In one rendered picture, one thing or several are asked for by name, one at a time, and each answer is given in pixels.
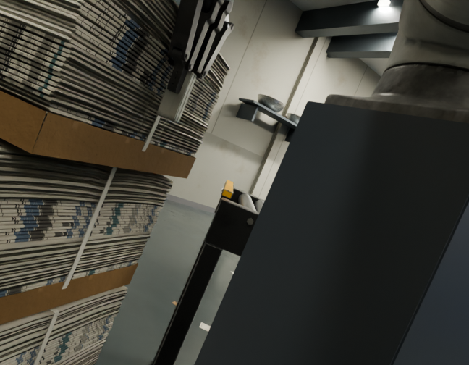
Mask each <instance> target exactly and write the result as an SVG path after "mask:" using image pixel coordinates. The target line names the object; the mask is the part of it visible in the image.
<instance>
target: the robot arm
mask: <svg viewBox="0 0 469 365"><path fill-rule="evenodd" d="M233 1H234V0H181V1H180V4H179V9H178V13H177V18H176V22H175V25H174V31H173V34H172V39H171V43H170V47H169V56H170V57H172V58H173V60H172V59H169V61H168V63H169V64H170V65H172V66H174V69H173V72H172V75H171V77H170V80H169V83H168V85H167V87H166V90H165V93H164V96H163V98H162V100H161V103H160V106H159V109H158V111H157V115H158V116H160V117H163V118H165V119H169V120H171V121H173V122H176V123H178V122H179V121H180V118H181V116H182V113H183V111H184V109H185V105H186V103H187V100H188V98H189V95H190V92H191V90H192V88H193V85H194V82H195V79H196V78H200V79H203V78H205V77H206V76H207V74H208V71H209V70H210V68H211V65H212V64H213V63H214V60H215V58H216V56H217V54H218V53H219V51H220V49H221V47H222V45H223V43H224V42H225V40H226V38H227V36H228V35H229V34H230V33H231V32H232V31H233V29H234V23H232V22H229V13H230V12H231V11H232V6H233ZM324 103H325V104H334V105H340V106H350V107H355V108H361V109H370V110H376V111H382V112H391V113H397V114H407V115H413V116H418V117H428V118H433V119H443V120H449V121H454V122H464V123H469V0H404V1H403V5H402V11H401V14H400V20H399V31H398V33H397V36H396V38H395V41H394V45H393V47H392V51H391V54H390V57H389V60H388V62H387V64H386V67H385V70H384V73H383V75H382V76H381V79H380V80H379V82H378V84H377V86H376V87H375V89H374V91H373V93H372V95H371V96H370V97H363V96H346V95H339V94H329V95H328V96H327V97H326V100H325V102H324Z"/></svg>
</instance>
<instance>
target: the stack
mask: <svg viewBox="0 0 469 365"><path fill-rule="evenodd" d="M171 183H173V180H170V179H169V178H168V177H165V176H163V175H160V174H155V173H150V172H141V171H137V170H132V169H123V168H118V167H110V166H105V165H100V164H91V163H87V162H82V161H73V160H69V159H60V158H55V157H50V156H41V155H37V154H31V153H28V152H26V151H24V150H22V149H21V148H19V147H17V146H15V145H13V144H11V143H9V142H7V141H5V140H3V139H1V138H0V297H4V296H7V295H13V294H16V293H21V292H25V291H28V290H32V289H35V288H39V287H43V286H46V285H52V284H55V283H58V282H64V281H65V282H64V285H63V287H62V289H65V288H67V286H68V284H69V281H70V280H73V279H77V278H80V277H85V276H88V275H92V274H99V273H102V272H108V271H111V270H115V269H120V268H123V267H128V266H132V265H135V264H136V263H137V260H138V259H140V257H141V255H142V254H143V249H144V247H145V245H146V244H145V243H146V242H147V241H148V240H147V238H149V237H150V236H151V235H150V232H152V229H153V228H152V227H153V226H154V225H155V224H154V223H156V221H157V219H158V217H156V216H158V215H159V213H158V212H157V211H161V209H162V207H163V206H164V204H163V203H164V202H165V200H166V197H167V195H166V193H169V191H170V190H168V189H171V188H172V184H171ZM126 290H127V287H125V286H121V287H119V288H114V289H112V290H108V291H106V292H102V293H99V294H96V295H92V296H89V297H87V298H83V299H80V300H78V301H73V302H71V303H67V304H64V305H61V306H57V307H55V308H52V309H48V310H45V311H42V312H39V313H37V314H32V315H30V316H26V317H23V318H20V319H16V320H14V321H11V322H7V323H4V324H0V365H94V364H95V363H96V361H97V360H98V356H99V353H100V352H101V348H102V347H103V343H105V342H106V337H107V336H108V332H109V331H110V330H111V328H112V325H113V321H114V317H116V315H117V313H119V310H118V309H119V308H120V305H121V304H122V303H121V302H120V300H124V296H125V295H126V294H127V291H126Z"/></svg>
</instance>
